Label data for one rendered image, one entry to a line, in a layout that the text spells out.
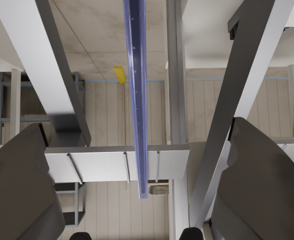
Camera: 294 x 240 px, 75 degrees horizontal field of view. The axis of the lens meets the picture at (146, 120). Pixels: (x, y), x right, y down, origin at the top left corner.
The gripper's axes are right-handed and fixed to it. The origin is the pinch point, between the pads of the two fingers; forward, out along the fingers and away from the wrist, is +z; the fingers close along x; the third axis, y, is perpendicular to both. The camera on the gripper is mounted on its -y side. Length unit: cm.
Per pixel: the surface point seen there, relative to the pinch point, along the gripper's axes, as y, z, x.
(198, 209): 34.1, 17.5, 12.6
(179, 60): 6.7, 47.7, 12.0
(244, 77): 1.1, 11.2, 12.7
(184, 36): 2, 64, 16
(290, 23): -4.8, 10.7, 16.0
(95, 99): 130, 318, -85
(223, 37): 2, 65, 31
